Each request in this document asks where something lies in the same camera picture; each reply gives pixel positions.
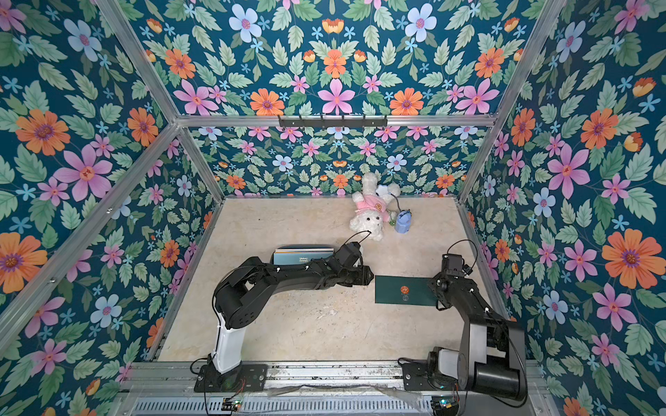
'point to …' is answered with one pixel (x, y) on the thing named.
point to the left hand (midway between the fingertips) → (373, 277)
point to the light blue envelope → (298, 256)
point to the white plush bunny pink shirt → (372, 206)
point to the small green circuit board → (229, 404)
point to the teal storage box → (300, 247)
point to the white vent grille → (284, 406)
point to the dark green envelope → (403, 289)
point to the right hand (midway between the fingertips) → (438, 285)
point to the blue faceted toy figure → (403, 221)
